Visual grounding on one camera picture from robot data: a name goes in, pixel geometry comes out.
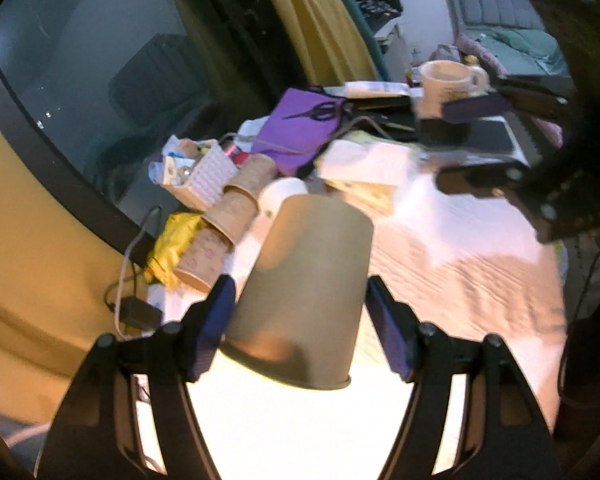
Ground white textured tablecloth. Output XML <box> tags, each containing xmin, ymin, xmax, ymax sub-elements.
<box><xmin>188</xmin><ymin>174</ymin><xmax>566</xmax><ymax>479</ymax></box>

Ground black power adapter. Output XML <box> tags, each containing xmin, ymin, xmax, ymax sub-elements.
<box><xmin>119</xmin><ymin>296</ymin><xmax>162</xmax><ymax>332</ymax></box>

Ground brown paper cup at back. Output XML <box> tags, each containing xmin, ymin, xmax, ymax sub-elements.
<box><xmin>223</xmin><ymin>154</ymin><xmax>278</xmax><ymax>200</ymax></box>

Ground black scissors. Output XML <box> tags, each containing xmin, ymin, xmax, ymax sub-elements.
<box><xmin>284</xmin><ymin>101</ymin><xmax>342</xmax><ymax>122</ymax></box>

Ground yellow plastic bag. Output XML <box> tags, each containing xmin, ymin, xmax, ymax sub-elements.
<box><xmin>144</xmin><ymin>212</ymin><xmax>204</xmax><ymax>288</ymax></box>

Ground white ceramic mug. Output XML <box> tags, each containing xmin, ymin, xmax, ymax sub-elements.
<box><xmin>415</xmin><ymin>60</ymin><xmax>490</xmax><ymax>119</ymax></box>

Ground purple cloth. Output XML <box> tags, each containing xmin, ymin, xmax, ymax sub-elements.
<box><xmin>251</xmin><ymin>88</ymin><xmax>347</xmax><ymax>177</ymax></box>

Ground white paper cup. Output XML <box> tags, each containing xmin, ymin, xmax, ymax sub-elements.
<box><xmin>258</xmin><ymin>177</ymin><xmax>309</xmax><ymax>219</ymax></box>

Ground plain brown paper cup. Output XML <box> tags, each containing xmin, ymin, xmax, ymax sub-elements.
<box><xmin>221</xmin><ymin>195</ymin><xmax>374</xmax><ymax>390</ymax></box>

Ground white woven basket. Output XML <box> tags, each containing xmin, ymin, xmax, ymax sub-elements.
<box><xmin>148</xmin><ymin>136</ymin><xmax>238</xmax><ymax>211</ymax></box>

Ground yellow curtain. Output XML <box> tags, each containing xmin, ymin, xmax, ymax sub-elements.
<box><xmin>271</xmin><ymin>0</ymin><xmax>378</xmax><ymax>86</ymax></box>

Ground patterned brown paper cup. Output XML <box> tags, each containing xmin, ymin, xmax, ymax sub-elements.
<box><xmin>202</xmin><ymin>190</ymin><xmax>258</xmax><ymax>245</ymax></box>

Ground yellow tissue box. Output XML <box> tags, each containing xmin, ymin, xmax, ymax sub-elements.
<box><xmin>314</xmin><ymin>130</ymin><xmax>420</xmax><ymax>214</ymax></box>

